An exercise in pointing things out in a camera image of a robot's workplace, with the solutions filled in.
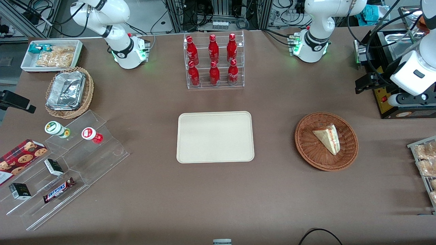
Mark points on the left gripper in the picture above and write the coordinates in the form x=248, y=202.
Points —
x=388, y=72

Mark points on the triangular sandwich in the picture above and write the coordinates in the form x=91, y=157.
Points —
x=329, y=139

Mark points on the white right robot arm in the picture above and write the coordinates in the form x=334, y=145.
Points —
x=117, y=13

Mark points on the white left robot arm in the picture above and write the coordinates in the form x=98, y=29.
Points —
x=315, y=23

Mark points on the tray of packaged pastries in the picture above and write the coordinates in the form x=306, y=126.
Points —
x=411, y=147

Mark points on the brown wicker basket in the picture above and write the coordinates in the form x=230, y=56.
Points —
x=313, y=149

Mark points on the beige plastic tray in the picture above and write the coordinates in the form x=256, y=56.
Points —
x=214, y=137

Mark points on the light wicker basket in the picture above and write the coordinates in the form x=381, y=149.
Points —
x=89, y=92

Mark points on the black food warmer case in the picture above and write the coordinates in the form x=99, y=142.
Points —
x=386, y=107

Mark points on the steel warmer pan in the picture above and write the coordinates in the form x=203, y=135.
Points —
x=396, y=44

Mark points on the wrapped bread bag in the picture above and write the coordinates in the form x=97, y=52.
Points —
x=425, y=151
x=427, y=167
x=433, y=184
x=433, y=197

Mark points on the red cola bottle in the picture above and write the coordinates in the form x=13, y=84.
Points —
x=191, y=49
x=214, y=75
x=232, y=47
x=213, y=47
x=193, y=75
x=233, y=73

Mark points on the clear acrylic bottle rack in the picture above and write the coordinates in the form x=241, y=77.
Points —
x=218, y=84

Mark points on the white power strip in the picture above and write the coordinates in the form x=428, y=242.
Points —
x=220, y=24

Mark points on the grey device edge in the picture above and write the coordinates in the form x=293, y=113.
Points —
x=222, y=242

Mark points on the clear acrylic stepped stand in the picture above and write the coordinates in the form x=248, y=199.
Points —
x=98, y=160

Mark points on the red lid drink bottle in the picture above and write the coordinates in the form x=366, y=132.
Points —
x=89, y=133

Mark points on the stack of foil containers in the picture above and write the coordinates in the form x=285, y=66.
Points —
x=66, y=90

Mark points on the clear bag of crackers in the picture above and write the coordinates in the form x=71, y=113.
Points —
x=56, y=57

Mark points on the green lid drink bottle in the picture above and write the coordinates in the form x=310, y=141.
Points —
x=54, y=128

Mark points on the small black box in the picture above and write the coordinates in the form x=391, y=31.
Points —
x=19, y=191
x=53, y=166

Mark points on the snickers chocolate bar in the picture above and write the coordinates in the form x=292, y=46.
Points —
x=58, y=190

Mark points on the teal snack packet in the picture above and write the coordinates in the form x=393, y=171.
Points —
x=35, y=48

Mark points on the white rectangular snack bin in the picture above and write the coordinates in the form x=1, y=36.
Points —
x=27, y=64

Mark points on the red cookie box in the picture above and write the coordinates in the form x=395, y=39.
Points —
x=20, y=158

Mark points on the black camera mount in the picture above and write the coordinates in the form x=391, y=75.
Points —
x=15, y=100

